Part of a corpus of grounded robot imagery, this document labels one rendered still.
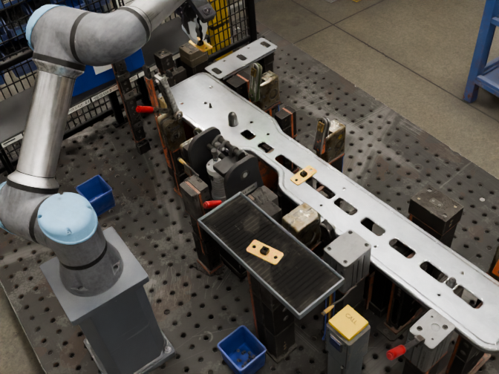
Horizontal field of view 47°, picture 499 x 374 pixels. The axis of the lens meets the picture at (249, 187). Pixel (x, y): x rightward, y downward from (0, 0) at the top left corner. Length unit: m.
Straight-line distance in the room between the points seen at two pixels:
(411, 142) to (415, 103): 1.34
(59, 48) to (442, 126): 2.55
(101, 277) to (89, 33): 0.56
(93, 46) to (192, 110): 0.78
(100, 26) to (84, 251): 0.49
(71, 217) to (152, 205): 0.86
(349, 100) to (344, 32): 1.80
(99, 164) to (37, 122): 1.00
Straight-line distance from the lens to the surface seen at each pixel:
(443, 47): 4.15
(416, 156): 2.26
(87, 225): 1.31
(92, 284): 1.42
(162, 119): 1.92
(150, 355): 1.72
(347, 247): 1.43
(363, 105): 2.49
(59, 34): 1.35
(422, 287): 1.52
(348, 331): 1.24
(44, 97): 1.38
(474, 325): 1.49
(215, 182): 1.67
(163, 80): 1.82
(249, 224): 1.41
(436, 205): 1.65
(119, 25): 1.31
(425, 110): 3.59
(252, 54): 2.25
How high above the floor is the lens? 2.24
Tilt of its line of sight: 46 degrees down
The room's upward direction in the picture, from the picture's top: 7 degrees counter-clockwise
